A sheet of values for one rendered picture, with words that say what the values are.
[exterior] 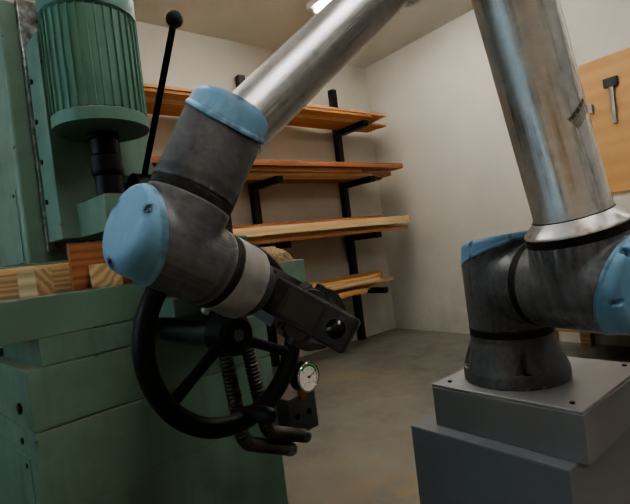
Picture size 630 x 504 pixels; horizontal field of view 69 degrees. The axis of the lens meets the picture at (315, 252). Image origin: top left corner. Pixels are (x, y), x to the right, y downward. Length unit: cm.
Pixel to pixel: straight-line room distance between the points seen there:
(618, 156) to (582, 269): 296
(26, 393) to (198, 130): 47
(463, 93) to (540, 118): 356
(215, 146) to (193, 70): 347
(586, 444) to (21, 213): 111
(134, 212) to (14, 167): 71
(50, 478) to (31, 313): 23
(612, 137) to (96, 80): 328
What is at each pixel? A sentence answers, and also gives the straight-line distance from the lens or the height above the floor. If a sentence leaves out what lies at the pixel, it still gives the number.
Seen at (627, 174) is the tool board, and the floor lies 115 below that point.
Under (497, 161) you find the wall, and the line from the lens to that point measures 407.
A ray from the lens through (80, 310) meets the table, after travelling 79.
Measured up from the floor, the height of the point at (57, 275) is 93.
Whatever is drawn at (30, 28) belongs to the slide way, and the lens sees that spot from 125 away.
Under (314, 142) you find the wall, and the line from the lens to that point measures 438.
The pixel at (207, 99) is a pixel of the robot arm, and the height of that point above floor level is 108.
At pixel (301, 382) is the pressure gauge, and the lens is 97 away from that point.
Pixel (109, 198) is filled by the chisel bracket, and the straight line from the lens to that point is 95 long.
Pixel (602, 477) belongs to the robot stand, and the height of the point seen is 50.
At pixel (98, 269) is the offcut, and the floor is 93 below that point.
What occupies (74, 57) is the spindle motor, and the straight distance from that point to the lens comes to 99.
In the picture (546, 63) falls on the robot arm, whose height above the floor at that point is 114.
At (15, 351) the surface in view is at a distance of 90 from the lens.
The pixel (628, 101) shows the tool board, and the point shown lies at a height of 162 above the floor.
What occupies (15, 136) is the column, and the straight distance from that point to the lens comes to 117.
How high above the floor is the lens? 92
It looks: level
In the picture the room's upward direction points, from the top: 7 degrees counter-clockwise
